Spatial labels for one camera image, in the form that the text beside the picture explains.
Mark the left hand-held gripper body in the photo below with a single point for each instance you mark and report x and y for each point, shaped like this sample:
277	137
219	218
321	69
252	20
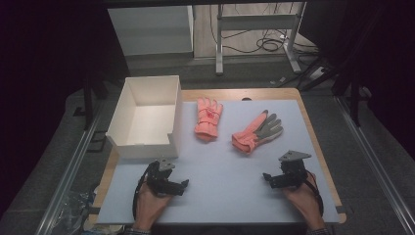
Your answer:
160	181

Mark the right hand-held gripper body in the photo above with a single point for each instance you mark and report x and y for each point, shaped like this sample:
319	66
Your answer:
293	173

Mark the pink glove with grey palm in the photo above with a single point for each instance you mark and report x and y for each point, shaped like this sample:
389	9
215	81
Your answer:
251	135

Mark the white cardboard box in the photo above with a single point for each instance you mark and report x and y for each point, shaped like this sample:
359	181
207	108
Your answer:
147	120

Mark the pink glove with red print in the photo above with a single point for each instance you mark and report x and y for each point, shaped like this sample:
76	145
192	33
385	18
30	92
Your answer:
208	120

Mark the person's left hand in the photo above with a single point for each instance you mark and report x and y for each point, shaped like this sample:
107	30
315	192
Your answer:
148	209

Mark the person's right hand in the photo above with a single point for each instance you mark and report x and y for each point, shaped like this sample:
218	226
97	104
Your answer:
306	202

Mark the light blue table mat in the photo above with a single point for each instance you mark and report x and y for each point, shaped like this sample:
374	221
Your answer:
228	182

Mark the clear plastic bag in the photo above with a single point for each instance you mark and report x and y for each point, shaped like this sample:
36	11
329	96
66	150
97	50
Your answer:
76	212

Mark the dark stand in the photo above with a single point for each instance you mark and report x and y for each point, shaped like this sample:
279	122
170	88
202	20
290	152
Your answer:
87	101
355	98

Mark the white power strip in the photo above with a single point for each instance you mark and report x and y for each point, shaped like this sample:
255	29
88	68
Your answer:
317	73

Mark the white cabinet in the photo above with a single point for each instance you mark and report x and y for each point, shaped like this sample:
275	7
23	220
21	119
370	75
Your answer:
150	29

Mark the metal floor rail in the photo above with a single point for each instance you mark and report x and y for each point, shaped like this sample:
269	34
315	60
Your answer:
375	163
70	176

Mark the grey metal desk frame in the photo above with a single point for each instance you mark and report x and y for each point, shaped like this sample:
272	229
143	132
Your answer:
257	22

